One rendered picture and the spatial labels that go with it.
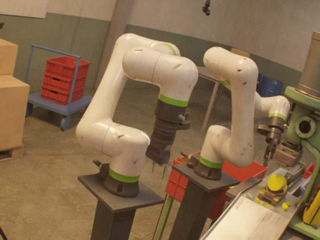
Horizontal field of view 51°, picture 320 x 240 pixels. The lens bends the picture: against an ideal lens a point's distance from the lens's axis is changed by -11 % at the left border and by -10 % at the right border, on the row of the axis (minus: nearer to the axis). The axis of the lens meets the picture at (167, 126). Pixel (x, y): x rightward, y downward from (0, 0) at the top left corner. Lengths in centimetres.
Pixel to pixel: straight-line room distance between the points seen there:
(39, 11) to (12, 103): 259
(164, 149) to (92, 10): 534
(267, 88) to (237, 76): 776
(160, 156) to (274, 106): 84
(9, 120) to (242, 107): 233
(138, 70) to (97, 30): 548
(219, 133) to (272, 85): 750
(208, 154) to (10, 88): 201
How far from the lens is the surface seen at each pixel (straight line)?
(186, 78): 108
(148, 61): 110
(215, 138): 175
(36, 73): 594
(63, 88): 457
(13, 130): 346
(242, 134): 161
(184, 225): 196
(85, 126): 141
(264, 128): 178
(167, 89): 110
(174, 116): 111
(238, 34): 1069
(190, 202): 190
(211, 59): 158
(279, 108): 183
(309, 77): 148
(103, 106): 144
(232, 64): 149
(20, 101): 338
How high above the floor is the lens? 161
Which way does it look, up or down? 16 degrees down
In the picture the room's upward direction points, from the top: 16 degrees clockwise
